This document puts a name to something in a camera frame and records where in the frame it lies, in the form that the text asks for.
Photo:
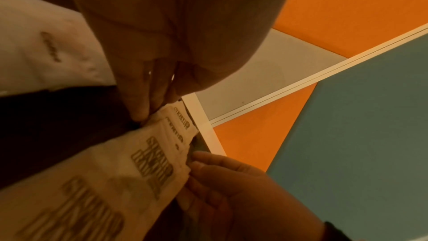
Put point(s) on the person's right hand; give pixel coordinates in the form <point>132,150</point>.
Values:
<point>247,203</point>

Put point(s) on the person's left hand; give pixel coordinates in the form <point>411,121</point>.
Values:
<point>187,23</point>

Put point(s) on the white printed fabric bag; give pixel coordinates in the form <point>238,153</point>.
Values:
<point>110,176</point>

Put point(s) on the black wristband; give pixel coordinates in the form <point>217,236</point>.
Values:
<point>336,232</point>

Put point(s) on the white fabric with small print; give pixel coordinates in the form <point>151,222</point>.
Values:
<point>43,52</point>

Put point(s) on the dark brown fabric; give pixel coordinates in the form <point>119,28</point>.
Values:
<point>56,131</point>

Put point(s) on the white shelf frame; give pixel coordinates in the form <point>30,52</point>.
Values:
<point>267,76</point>

